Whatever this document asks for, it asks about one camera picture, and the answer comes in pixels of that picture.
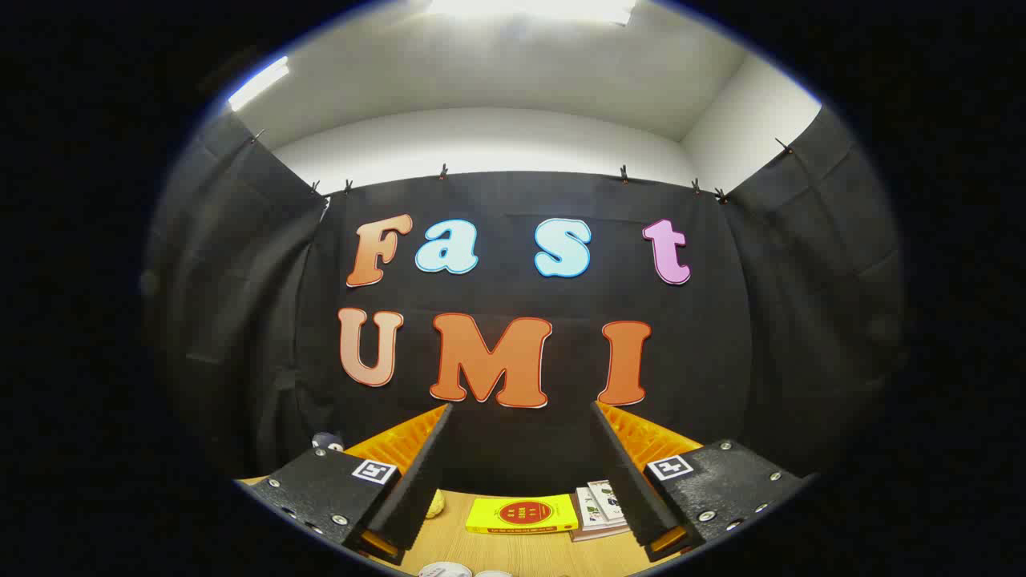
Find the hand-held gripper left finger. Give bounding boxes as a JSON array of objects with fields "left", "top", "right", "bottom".
[{"left": 240, "top": 403, "right": 454, "bottom": 566}]

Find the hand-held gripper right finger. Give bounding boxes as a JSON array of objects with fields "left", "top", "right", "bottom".
[{"left": 591, "top": 401, "right": 806, "bottom": 563}]

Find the white illustrated book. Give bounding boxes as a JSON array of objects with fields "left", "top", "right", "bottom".
[{"left": 588, "top": 479, "right": 627, "bottom": 523}]

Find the white paperback book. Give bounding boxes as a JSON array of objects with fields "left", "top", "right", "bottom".
[{"left": 575, "top": 486, "right": 610, "bottom": 531}]

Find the pale pink book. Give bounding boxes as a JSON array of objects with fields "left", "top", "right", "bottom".
[{"left": 570, "top": 521, "right": 631, "bottom": 543}]

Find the yellow book with red circle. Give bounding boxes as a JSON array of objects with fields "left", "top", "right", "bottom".
[{"left": 466, "top": 494, "right": 579, "bottom": 535}]

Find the black backdrop cloth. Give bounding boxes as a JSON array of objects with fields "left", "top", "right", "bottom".
[{"left": 144, "top": 108, "right": 907, "bottom": 498}]

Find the long ceiling light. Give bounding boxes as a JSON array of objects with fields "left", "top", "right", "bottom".
[{"left": 228, "top": 56, "right": 289, "bottom": 111}]

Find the wide ceiling light panel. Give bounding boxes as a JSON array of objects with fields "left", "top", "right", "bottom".
[{"left": 425, "top": 0, "right": 638, "bottom": 25}]

